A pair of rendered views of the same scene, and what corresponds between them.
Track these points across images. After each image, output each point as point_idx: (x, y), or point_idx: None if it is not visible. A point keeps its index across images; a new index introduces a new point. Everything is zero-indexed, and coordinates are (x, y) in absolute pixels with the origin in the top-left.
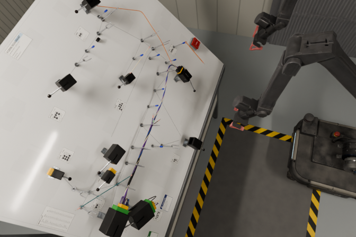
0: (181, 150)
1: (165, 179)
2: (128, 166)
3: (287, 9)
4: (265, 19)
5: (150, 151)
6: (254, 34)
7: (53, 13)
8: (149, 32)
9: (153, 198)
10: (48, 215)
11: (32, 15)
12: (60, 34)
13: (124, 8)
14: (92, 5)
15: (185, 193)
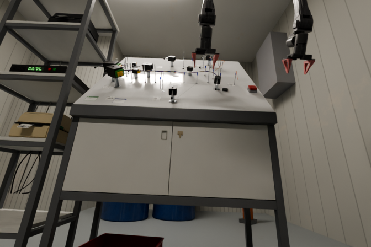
0: (165, 100)
1: (138, 96)
2: (143, 82)
3: (296, 9)
4: (291, 35)
5: (156, 87)
6: (304, 70)
7: (196, 62)
8: (226, 76)
9: (123, 94)
10: None
11: (191, 60)
12: (191, 63)
13: (224, 70)
14: (207, 55)
15: (125, 186)
